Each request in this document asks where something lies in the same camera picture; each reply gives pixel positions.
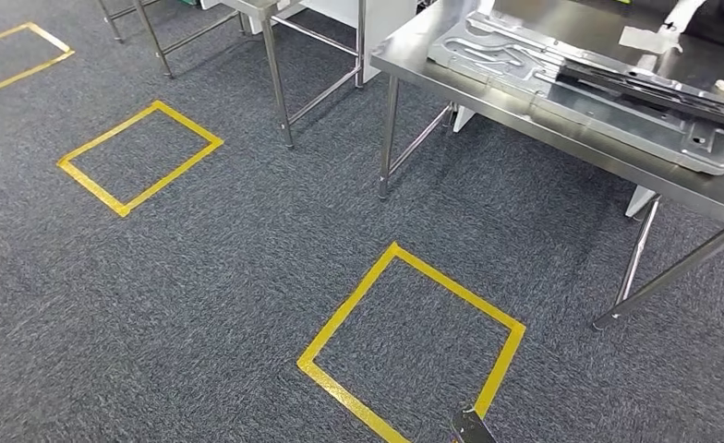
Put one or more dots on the aluminium grooved fixture plate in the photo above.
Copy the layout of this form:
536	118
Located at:
613	119

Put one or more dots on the white paper tissue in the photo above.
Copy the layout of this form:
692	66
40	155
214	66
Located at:
643	40

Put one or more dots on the black plastic frame part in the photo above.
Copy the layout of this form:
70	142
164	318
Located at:
643	92

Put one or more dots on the steel side table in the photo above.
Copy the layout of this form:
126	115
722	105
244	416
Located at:
276	79
154	43

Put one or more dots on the steel workbench table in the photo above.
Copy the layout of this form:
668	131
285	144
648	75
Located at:
411	52

